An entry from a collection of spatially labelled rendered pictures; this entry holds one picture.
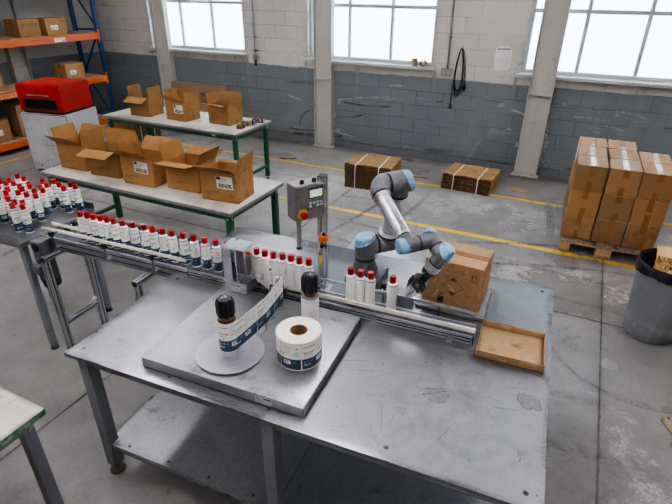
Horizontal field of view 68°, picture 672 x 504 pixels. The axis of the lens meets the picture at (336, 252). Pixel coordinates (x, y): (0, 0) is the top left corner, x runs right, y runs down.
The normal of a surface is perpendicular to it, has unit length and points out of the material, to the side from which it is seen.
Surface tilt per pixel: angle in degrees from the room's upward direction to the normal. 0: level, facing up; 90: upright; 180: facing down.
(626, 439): 0
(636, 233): 89
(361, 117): 90
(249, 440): 1
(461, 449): 0
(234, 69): 90
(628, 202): 92
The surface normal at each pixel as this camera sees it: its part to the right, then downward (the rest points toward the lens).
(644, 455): 0.01, -0.88
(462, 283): -0.46, 0.41
